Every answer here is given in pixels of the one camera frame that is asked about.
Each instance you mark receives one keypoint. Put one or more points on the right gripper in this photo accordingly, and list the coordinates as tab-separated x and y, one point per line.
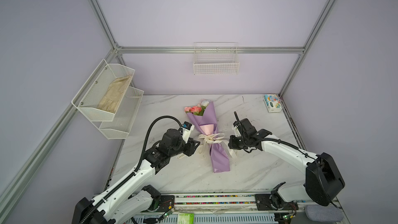
231	145

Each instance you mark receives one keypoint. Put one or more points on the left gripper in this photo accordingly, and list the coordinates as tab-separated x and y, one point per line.
192	147

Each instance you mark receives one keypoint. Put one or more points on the cream printed ribbon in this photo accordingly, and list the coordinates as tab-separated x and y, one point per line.
217	138

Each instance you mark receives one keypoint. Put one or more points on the pink purple wrapping paper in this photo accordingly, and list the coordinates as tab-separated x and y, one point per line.
203	117

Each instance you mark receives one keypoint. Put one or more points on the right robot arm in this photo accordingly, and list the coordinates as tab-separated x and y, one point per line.
322	180

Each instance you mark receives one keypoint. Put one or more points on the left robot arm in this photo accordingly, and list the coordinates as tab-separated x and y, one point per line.
129	196

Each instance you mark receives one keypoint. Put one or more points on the tissue pack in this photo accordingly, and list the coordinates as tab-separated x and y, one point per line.
273	103

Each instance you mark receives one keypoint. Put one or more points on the green label box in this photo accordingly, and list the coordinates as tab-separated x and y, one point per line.
185	218

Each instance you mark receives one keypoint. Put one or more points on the lower white mesh shelf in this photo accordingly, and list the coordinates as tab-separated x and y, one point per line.
122	124

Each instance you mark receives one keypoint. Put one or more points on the white mesh shelf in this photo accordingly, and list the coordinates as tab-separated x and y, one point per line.
122	124
101	96

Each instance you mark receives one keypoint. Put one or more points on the beige cloth in shelf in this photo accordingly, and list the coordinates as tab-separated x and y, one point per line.
113	96

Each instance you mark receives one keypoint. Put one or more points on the upper white mesh shelf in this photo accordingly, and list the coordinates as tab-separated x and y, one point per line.
101	96

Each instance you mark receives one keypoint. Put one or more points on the grey sponge pad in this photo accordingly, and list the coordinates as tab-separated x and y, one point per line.
324	214

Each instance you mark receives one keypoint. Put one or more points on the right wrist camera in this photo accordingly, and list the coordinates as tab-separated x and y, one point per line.
237	131

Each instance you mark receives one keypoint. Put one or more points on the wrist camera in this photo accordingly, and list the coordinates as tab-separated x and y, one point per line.
237	131
186	130

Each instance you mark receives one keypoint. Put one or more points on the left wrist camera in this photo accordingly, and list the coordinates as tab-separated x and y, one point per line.
186	130

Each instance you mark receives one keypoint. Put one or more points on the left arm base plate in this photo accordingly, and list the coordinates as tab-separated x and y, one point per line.
165	203

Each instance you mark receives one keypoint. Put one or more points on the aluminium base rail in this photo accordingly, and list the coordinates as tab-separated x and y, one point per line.
230	208

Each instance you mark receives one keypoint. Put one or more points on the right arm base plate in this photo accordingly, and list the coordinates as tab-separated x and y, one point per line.
268	202

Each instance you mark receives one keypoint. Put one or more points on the white wire wall basket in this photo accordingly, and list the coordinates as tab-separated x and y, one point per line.
216	58

